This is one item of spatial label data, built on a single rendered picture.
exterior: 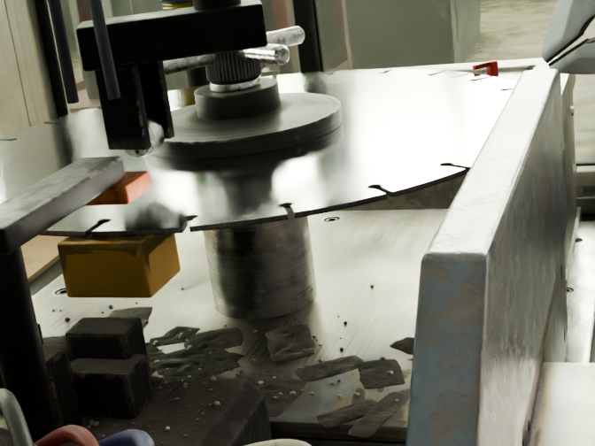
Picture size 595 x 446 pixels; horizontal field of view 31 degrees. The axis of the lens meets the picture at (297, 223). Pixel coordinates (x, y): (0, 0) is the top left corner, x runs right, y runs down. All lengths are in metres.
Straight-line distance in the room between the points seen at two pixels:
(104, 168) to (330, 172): 0.11
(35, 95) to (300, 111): 0.63
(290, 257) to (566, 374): 0.16
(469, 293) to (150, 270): 0.23
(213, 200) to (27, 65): 0.72
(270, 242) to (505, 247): 0.33
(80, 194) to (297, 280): 0.21
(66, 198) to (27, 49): 0.77
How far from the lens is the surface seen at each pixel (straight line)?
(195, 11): 0.49
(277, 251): 0.58
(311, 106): 0.58
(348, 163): 0.50
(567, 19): 0.50
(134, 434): 0.33
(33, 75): 1.17
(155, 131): 0.50
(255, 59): 0.56
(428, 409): 0.22
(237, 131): 0.55
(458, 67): 0.97
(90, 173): 0.42
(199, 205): 0.46
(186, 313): 0.62
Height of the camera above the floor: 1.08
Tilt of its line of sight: 18 degrees down
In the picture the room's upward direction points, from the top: 7 degrees counter-clockwise
